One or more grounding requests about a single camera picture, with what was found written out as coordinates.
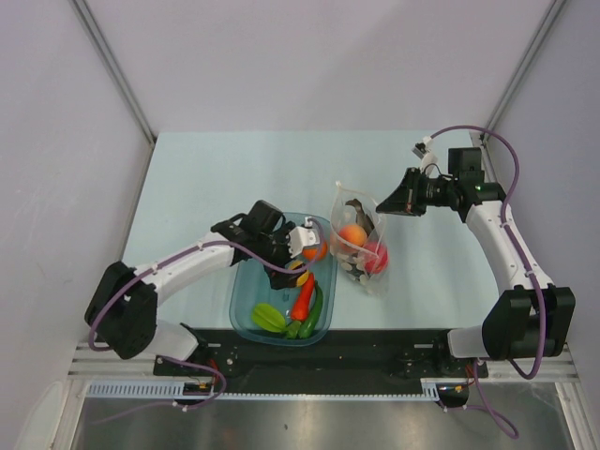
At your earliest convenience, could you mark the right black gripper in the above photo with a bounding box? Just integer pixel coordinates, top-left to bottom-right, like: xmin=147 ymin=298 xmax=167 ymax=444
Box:
xmin=377 ymin=167 xmax=458 ymax=217

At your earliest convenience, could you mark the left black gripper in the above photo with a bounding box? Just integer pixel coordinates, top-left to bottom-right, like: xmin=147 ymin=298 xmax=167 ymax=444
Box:
xmin=254 ymin=222 xmax=306 ymax=290

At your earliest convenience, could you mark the orange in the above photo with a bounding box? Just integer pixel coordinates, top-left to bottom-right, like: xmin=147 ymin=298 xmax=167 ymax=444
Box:
xmin=302 ymin=242 xmax=328 ymax=261

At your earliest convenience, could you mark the green star fruit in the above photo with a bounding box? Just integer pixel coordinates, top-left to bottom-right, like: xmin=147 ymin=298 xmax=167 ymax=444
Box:
xmin=251 ymin=303 xmax=287 ymax=333

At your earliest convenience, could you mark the peach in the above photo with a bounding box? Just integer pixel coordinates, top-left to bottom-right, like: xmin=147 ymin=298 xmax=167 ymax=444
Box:
xmin=337 ymin=223 xmax=368 ymax=253

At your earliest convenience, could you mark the clear zip top bag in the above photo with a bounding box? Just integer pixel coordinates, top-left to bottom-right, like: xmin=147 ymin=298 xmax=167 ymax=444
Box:
xmin=329 ymin=181 xmax=390 ymax=297

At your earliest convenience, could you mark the grey toy fish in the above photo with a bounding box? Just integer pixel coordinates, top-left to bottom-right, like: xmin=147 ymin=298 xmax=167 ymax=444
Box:
xmin=345 ymin=198 xmax=381 ymax=238

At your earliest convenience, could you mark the dark grape bunch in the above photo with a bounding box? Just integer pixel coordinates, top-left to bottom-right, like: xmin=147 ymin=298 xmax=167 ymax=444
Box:
xmin=345 ymin=262 xmax=371 ymax=285

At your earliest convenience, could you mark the red apple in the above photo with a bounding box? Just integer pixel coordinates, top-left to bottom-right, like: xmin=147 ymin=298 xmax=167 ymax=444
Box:
xmin=363 ymin=242 xmax=389 ymax=275

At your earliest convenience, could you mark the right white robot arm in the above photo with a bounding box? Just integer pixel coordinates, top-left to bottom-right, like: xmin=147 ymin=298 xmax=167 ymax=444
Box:
xmin=376 ymin=143 xmax=576 ymax=376

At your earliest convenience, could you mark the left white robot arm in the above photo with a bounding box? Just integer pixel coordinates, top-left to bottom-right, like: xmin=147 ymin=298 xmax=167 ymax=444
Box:
xmin=84 ymin=201 xmax=324 ymax=375

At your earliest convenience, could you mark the blue transparent plastic bin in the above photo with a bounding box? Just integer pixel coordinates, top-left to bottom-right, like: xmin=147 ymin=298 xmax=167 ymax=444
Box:
xmin=229 ymin=212 xmax=338 ymax=348

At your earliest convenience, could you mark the red chili pepper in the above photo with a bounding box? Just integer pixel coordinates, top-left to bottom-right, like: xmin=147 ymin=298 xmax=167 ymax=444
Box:
xmin=291 ymin=276 xmax=315 ymax=322

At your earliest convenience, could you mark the green cucumber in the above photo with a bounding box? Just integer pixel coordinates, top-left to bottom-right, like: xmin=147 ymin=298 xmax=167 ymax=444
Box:
xmin=297 ymin=285 xmax=323 ymax=339

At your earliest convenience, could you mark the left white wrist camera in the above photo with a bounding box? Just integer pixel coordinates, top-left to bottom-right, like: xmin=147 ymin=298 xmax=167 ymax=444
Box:
xmin=288 ymin=216 xmax=325 ymax=257

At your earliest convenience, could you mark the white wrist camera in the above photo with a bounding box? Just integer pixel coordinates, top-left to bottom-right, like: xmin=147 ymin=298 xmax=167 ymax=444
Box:
xmin=412 ymin=136 xmax=438 ymax=176
xmin=288 ymin=216 xmax=325 ymax=257

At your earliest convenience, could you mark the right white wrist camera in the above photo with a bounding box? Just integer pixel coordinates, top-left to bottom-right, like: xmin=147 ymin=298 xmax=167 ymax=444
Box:
xmin=412 ymin=136 xmax=438 ymax=176

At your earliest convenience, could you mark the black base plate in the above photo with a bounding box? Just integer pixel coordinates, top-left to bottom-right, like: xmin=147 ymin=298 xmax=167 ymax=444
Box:
xmin=154 ymin=327 xmax=489 ymax=396

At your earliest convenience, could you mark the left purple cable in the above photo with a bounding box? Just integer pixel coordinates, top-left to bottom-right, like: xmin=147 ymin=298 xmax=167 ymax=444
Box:
xmin=87 ymin=217 xmax=329 ymax=426

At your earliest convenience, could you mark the white cable duct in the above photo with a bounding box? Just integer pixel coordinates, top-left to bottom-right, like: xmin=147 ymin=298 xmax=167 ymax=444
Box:
xmin=86 ymin=380 xmax=440 ymax=402

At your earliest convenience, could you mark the right aluminium frame post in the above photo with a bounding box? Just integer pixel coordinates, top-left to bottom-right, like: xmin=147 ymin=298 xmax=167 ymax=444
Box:
xmin=486 ymin=0 xmax=570 ymax=129

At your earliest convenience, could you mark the aluminium frame post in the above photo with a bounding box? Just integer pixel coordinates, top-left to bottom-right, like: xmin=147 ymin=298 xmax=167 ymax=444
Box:
xmin=486 ymin=0 xmax=570 ymax=129
xmin=67 ymin=0 xmax=158 ymax=149

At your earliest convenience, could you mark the aluminium rail left side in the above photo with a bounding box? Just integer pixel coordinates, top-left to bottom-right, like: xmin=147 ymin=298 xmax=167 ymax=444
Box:
xmin=67 ymin=343 xmax=156 ymax=380

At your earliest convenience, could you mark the left aluminium frame post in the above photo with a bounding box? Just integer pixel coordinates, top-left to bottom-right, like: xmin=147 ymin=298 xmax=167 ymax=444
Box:
xmin=67 ymin=0 xmax=158 ymax=149

